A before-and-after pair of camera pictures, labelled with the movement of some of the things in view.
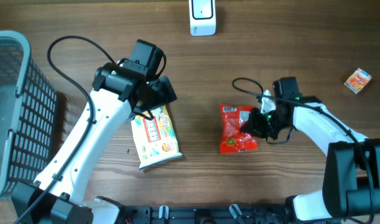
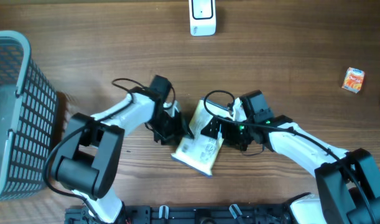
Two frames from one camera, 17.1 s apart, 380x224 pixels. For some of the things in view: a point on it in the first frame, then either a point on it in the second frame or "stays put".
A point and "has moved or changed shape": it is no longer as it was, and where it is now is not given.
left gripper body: [159, 94] → [166, 126]
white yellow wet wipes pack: [155, 140] → [201, 152]
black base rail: [208, 214] stays put
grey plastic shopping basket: [23, 115] stays put
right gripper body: [264, 124] → [237, 134]
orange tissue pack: [357, 81] has moved or changed shape
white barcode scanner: [203, 17] stays put
